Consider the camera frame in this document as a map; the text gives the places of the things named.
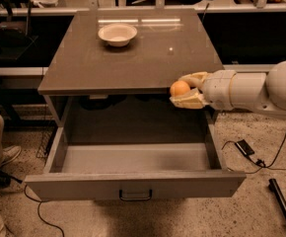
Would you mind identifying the black chair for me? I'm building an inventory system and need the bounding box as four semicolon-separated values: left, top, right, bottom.
0;0;34;54

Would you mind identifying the white bowl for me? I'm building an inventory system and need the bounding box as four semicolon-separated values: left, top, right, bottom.
98;23;137;47

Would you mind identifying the black cable left floor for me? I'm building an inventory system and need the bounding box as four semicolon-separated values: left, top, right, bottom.
9;178;66;237

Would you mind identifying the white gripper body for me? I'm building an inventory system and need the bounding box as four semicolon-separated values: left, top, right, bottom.
201;70;236;111

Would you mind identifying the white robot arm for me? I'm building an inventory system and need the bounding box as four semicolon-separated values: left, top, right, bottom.
170;61;286;119

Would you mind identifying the black drawer handle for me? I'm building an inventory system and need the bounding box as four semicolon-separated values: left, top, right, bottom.
118;190;153;201

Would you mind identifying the black power adapter on floor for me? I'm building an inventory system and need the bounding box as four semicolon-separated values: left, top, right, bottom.
235;139;254;157

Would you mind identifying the orange fruit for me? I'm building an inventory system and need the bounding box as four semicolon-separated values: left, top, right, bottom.
170;80;190;97

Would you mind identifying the grey sneaker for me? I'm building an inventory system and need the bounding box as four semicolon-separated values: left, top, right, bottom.
2;145;22;165

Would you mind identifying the open grey top drawer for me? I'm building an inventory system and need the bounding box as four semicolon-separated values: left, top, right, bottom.
24;94;248;201

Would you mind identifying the grey cabinet with counter top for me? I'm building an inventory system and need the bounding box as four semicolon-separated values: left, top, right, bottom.
38;7;223;124

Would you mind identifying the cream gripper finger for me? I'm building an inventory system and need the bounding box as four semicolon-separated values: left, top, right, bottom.
170;89;206;110
179;72;210;89

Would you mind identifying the black cable right floor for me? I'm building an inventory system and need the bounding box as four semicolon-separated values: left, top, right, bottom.
221;120;286;175

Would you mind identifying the black cable floor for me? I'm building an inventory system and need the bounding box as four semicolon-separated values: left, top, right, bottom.
9;178;66;237
221;120;286;175

